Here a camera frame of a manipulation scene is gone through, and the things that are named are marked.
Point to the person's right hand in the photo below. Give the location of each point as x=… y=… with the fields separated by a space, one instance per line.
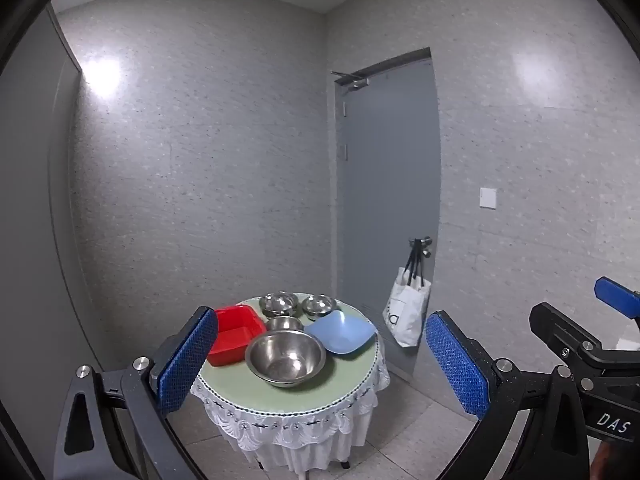
x=606 y=456

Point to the light blue square plate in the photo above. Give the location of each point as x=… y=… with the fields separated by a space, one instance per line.
x=341 y=333

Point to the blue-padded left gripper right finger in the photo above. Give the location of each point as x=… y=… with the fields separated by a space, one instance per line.
x=466 y=365

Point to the large steel mixing bowl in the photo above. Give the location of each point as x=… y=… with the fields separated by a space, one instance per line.
x=285 y=358

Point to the round table green tablecloth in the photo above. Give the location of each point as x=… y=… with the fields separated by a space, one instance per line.
x=302 y=428

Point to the grey door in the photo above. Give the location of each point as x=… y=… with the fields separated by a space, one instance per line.
x=387 y=185

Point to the white tote bag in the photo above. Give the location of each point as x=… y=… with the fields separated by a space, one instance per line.
x=406 y=306

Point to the metal door handle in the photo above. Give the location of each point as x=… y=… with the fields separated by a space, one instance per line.
x=423 y=245

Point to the white wall switch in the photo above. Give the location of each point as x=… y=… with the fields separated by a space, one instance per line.
x=488 y=198

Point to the door closer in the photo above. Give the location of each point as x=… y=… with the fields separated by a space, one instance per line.
x=350 y=81

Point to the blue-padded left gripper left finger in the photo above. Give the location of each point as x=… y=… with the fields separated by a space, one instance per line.
x=180 y=358

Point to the red plastic square basin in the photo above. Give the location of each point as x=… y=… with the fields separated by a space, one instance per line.
x=238 y=326

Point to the small steel bowl front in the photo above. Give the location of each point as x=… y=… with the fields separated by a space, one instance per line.
x=284 y=322

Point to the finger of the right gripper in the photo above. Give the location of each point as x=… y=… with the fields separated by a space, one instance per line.
x=559 y=333
x=618 y=297

